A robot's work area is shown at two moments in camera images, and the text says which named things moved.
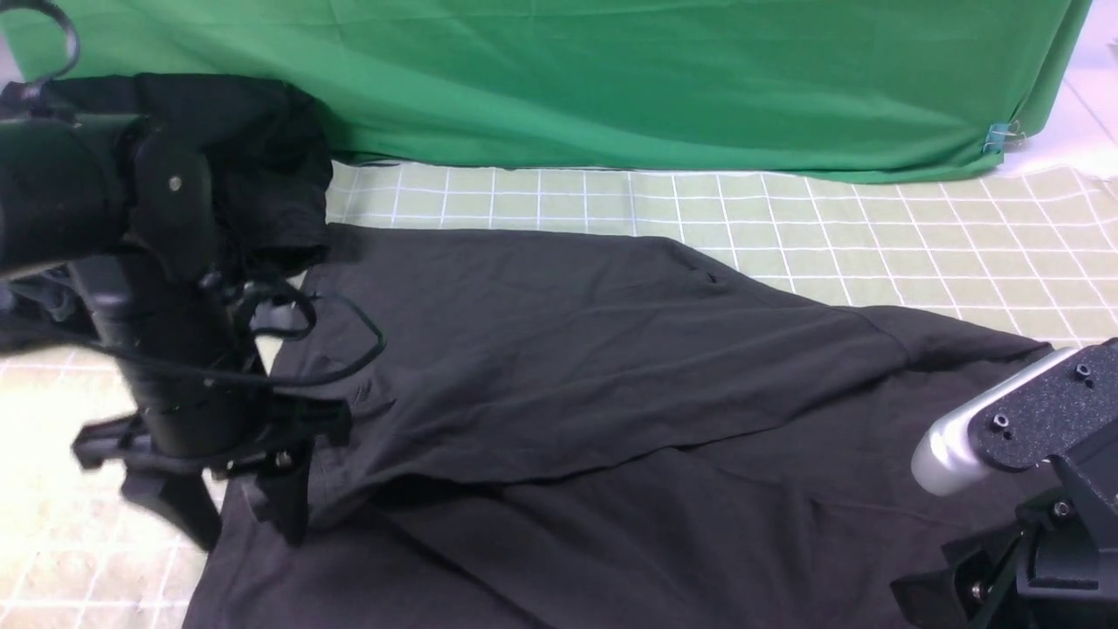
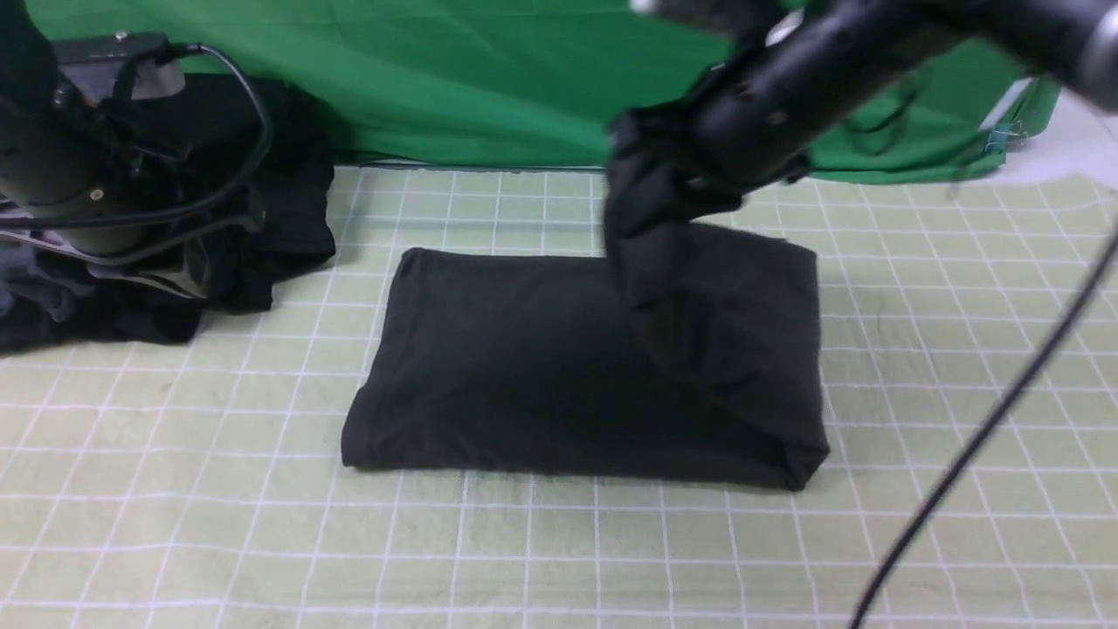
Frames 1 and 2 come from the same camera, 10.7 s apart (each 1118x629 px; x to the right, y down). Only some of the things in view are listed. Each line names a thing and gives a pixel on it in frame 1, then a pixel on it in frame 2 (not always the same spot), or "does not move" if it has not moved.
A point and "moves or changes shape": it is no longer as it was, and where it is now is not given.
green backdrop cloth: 846,88 does not move
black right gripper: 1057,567 → 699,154
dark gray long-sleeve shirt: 583,433 moves or changes shape
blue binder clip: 999,134 does not move
